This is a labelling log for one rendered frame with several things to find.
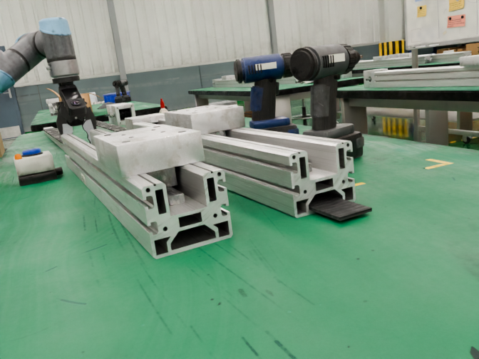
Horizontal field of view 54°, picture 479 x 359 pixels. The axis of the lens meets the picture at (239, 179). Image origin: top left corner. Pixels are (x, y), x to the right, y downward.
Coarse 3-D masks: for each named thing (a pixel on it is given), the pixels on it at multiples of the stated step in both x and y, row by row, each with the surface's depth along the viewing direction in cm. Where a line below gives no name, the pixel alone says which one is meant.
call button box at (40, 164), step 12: (24, 156) 106; (36, 156) 105; (48, 156) 106; (24, 168) 104; (36, 168) 105; (48, 168) 106; (60, 168) 110; (24, 180) 104; (36, 180) 105; (48, 180) 107
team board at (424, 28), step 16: (416, 0) 388; (432, 0) 373; (448, 0) 358; (464, 0) 345; (416, 16) 392; (432, 16) 376; (448, 16) 361; (464, 16) 348; (416, 32) 396; (432, 32) 380; (448, 32) 364; (464, 32) 351; (416, 48) 390; (416, 64) 409; (416, 112) 419; (416, 128) 423
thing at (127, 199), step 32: (96, 160) 75; (96, 192) 83; (128, 192) 59; (160, 192) 53; (192, 192) 58; (224, 192) 55; (128, 224) 62; (160, 224) 52; (192, 224) 54; (224, 224) 57; (160, 256) 53
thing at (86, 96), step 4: (468, 44) 475; (472, 44) 471; (476, 44) 466; (468, 48) 476; (472, 48) 472; (476, 48) 467; (472, 52) 473; (476, 52) 468; (48, 88) 338; (84, 96) 321; (88, 96) 322; (60, 100) 317; (88, 100) 321; (88, 104) 320; (244, 112) 554; (248, 112) 550; (244, 116) 506; (248, 116) 501
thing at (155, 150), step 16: (144, 128) 71; (160, 128) 69; (176, 128) 66; (96, 144) 68; (112, 144) 58; (128, 144) 56; (144, 144) 57; (160, 144) 58; (176, 144) 59; (192, 144) 60; (112, 160) 60; (128, 160) 57; (144, 160) 58; (160, 160) 58; (176, 160) 59; (192, 160) 60; (128, 176) 57; (160, 176) 60
